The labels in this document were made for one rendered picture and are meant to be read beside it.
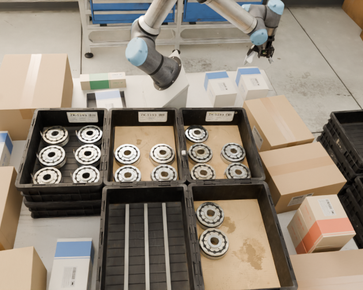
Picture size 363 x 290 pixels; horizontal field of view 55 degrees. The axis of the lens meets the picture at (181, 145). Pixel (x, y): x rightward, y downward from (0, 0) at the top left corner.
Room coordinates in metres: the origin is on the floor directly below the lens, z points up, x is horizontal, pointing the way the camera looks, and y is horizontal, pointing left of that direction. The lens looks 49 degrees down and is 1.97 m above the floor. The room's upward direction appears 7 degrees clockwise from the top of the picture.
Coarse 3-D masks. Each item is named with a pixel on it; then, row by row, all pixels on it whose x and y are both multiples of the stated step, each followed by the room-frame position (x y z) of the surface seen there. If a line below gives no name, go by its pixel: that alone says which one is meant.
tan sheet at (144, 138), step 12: (120, 132) 1.02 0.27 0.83; (132, 132) 1.03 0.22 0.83; (144, 132) 1.04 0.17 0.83; (156, 132) 1.05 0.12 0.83; (168, 132) 1.06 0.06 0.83; (120, 144) 0.95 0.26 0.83; (132, 144) 0.96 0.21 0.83; (144, 144) 0.97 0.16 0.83; (156, 144) 0.98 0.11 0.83; (168, 144) 0.99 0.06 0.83; (144, 156) 0.91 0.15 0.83; (144, 168) 0.85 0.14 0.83; (144, 180) 0.79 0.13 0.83
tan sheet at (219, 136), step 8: (184, 128) 1.09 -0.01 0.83; (208, 128) 1.11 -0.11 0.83; (216, 128) 1.12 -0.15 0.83; (224, 128) 1.12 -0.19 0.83; (232, 128) 1.13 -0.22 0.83; (216, 136) 1.07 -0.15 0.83; (224, 136) 1.07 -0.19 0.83; (232, 136) 1.08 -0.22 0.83; (208, 144) 1.01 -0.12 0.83; (216, 144) 1.02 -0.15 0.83; (224, 144) 1.03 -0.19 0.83; (240, 144) 1.04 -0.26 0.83; (216, 152) 0.97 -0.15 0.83; (216, 160) 0.93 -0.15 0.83; (216, 168) 0.89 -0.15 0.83; (224, 168) 0.89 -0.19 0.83; (248, 168) 0.91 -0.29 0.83; (216, 176) 0.85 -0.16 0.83
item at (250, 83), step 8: (240, 72) 1.62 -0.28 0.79; (248, 72) 1.62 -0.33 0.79; (256, 72) 1.63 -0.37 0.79; (240, 80) 1.59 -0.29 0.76; (248, 80) 1.56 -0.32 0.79; (256, 80) 1.57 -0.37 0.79; (240, 88) 1.56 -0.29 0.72; (248, 88) 1.49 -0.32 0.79; (256, 88) 1.50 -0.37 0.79; (264, 88) 1.50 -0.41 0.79; (248, 96) 1.47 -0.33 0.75; (256, 96) 1.49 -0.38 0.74; (264, 96) 1.50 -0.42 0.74
